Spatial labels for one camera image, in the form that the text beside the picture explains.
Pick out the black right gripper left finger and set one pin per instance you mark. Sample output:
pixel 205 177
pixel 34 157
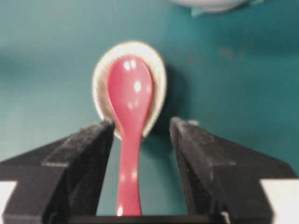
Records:
pixel 58 180

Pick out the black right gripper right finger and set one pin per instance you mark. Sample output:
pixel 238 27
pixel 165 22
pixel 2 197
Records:
pixel 223 178

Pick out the red plastic spoon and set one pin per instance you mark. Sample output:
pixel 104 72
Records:
pixel 130 93

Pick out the white plastic bowl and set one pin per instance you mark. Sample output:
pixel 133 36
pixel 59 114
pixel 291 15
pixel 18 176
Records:
pixel 211 5

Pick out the cream patterned small dish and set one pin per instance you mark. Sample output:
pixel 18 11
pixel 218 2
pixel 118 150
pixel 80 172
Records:
pixel 154 63

